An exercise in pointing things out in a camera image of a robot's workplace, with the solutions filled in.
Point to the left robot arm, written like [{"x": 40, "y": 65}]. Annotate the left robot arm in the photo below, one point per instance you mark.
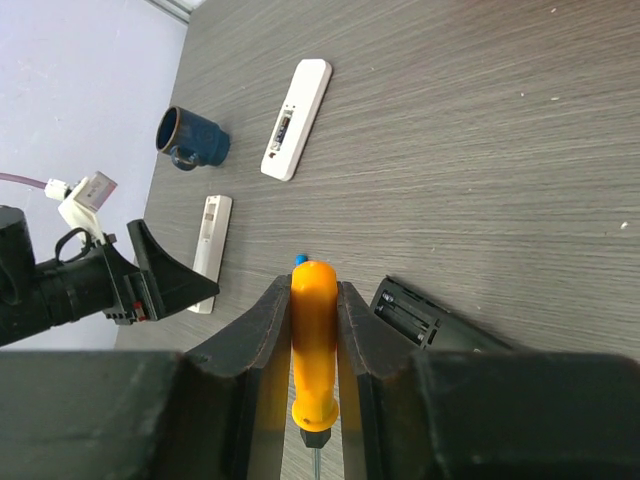
[{"x": 36, "y": 297}]

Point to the blue battery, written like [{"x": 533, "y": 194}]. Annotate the blue battery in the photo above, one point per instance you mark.
[{"x": 300, "y": 259}]

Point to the dark blue mug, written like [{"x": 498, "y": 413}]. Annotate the dark blue mug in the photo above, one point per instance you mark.
[{"x": 190, "y": 140}]

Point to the orange handle screwdriver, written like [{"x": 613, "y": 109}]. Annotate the orange handle screwdriver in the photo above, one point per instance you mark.
[{"x": 313, "y": 302}]

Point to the white remote orange batteries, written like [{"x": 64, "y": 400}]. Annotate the white remote orange batteries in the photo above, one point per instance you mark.
[{"x": 212, "y": 236}]

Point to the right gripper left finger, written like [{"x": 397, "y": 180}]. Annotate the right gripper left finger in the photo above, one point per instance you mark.
[{"x": 248, "y": 366}]

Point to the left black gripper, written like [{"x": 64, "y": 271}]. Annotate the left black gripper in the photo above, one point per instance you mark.
[{"x": 157, "y": 288}]

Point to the black remote control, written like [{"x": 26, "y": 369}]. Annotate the black remote control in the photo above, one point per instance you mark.
[{"x": 428, "y": 325}]

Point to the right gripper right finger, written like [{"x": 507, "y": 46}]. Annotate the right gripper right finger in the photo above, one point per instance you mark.
[{"x": 369, "y": 350}]

